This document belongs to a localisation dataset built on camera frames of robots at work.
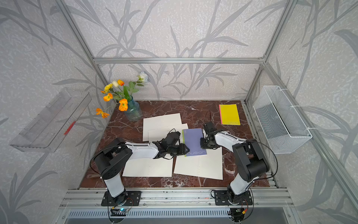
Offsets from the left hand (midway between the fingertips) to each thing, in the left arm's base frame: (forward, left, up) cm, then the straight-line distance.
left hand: (188, 151), depth 88 cm
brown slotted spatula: (-14, +56, -3) cm, 58 cm away
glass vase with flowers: (+32, +46, +20) cm, 60 cm away
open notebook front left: (-9, +19, -3) cm, 21 cm away
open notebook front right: (-8, -13, -2) cm, 15 cm away
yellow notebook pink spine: (+33, -33, -3) cm, 47 cm away
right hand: (+6, -10, -2) cm, 12 cm away
